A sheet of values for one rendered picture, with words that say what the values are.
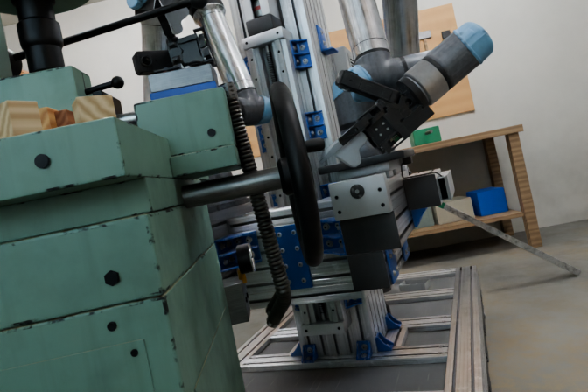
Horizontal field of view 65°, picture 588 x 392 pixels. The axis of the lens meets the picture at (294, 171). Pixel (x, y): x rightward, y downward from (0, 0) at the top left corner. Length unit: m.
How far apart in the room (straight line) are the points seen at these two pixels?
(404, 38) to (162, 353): 0.93
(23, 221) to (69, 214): 0.05
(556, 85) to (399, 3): 3.27
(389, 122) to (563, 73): 3.65
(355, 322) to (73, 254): 1.10
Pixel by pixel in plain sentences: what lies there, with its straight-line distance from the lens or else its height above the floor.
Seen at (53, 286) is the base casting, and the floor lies 0.74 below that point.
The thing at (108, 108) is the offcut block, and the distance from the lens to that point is 0.55.
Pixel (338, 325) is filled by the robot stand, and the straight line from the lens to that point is 1.44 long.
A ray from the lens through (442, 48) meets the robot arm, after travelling 0.88.
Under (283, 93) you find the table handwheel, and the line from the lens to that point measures 0.65.
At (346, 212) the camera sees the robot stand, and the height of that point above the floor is 0.70.
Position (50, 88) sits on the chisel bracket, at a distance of 0.78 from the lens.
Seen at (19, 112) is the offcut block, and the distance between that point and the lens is 0.56.
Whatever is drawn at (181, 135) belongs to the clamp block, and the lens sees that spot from 0.71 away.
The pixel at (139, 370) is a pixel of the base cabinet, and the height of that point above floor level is 0.64.
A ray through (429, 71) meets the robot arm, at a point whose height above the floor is 0.94.
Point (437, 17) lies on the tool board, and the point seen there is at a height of 1.86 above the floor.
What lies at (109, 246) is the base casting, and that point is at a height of 0.77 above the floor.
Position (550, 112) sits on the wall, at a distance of 4.33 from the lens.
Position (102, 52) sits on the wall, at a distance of 4.62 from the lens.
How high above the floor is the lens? 0.80
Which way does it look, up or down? 1 degrees up
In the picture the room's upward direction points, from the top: 12 degrees counter-clockwise
